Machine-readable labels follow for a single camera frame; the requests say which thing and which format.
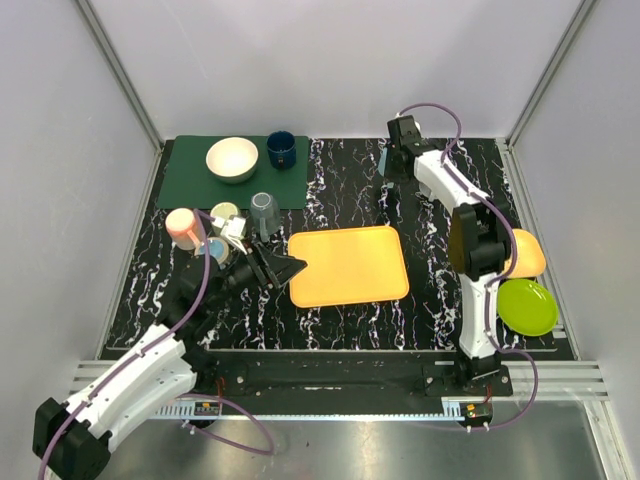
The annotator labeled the dark green mat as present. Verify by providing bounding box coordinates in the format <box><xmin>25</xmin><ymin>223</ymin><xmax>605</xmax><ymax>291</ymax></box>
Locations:
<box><xmin>156</xmin><ymin>135</ymin><xmax>311</xmax><ymax>210</ymax></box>

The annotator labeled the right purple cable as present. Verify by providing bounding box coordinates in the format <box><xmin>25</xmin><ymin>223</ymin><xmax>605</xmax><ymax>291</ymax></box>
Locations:
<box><xmin>397</xmin><ymin>101</ymin><xmax>539</xmax><ymax>432</ymax></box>

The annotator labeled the light green mug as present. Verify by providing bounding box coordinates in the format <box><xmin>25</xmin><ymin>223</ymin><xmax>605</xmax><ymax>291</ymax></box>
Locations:
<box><xmin>210</xmin><ymin>202</ymin><xmax>240</xmax><ymax>235</ymax></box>

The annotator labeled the cream bowl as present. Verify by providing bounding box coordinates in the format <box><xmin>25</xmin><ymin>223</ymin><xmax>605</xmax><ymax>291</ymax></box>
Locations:
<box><xmin>205</xmin><ymin>137</ymin><xmax>259</xmax><ymax>184</ymax></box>

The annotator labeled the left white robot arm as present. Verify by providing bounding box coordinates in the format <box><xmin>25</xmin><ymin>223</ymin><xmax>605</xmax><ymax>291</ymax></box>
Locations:
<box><xmin>32</xmin><ymin>242</ymin><xmax>308</xmax><ymax>479</ymax></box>

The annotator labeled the white interior grey mug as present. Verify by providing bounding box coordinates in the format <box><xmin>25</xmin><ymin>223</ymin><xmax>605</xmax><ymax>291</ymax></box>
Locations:
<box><xmin>249</xmin><ymin>192</ymin><xmax>281</xmax><ymax>243</ymax></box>

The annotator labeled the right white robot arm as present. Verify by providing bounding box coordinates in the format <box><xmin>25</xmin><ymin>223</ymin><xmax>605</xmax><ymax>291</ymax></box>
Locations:
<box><xmin>379</xmin><ymin>114</ymin><xmax>514</xmax><ymax>397</ymax></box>

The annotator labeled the lime green plate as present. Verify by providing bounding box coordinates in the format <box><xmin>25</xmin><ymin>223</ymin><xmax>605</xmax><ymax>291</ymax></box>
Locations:
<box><xmin>497</xmin><ymin>278</ymin><xmax>559</xmax><ymax>337</ymax></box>

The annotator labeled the orange interior blue mug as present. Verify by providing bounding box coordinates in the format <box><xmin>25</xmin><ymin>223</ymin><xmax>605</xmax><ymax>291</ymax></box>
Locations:
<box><xmin>194</xmin><ymin>237</ymin><xmax>231</xmax><ymax>268</ymax></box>

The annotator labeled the dark blue mug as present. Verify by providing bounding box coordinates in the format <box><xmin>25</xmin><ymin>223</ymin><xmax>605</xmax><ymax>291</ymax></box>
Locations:
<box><xmin>266</xmin><ymin>131</ymin><xmax>296</xmax><ymax>170</ymax></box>

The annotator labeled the yellow square plate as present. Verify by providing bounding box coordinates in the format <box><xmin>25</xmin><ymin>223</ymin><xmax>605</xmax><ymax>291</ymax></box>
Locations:
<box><xmin>504</xmin><ymin>228</ymin><xmax>547</xmax><ymax>279</ymax></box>

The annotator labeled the light blue footed mug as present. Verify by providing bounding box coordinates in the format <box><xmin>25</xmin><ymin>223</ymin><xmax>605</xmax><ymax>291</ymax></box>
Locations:
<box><xmin>419</xmin><ymin>183</ymin><xmax>435</xmax><ymax>202</ymax></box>

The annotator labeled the orange plastic tray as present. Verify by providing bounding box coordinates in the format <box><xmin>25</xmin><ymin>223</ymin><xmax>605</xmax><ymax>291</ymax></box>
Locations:
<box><xmin>288</xmin><ymin>226</ymin><xmax>410</xmax><ymax>308</ymax></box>

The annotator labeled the pink mug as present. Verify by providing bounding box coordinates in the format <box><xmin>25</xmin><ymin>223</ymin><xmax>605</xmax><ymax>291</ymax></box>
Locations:
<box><xmin>165</xmin><ymin>208</ymin><xmax>205</xmax><ymax>251</ymax></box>

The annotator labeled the white mug blue handle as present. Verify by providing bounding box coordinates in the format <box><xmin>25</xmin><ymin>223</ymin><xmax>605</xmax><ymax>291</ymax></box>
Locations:
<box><xmin>377</xmin><ymin>148</ymin><xmax>388</xmax><ymax>178</ymax></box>

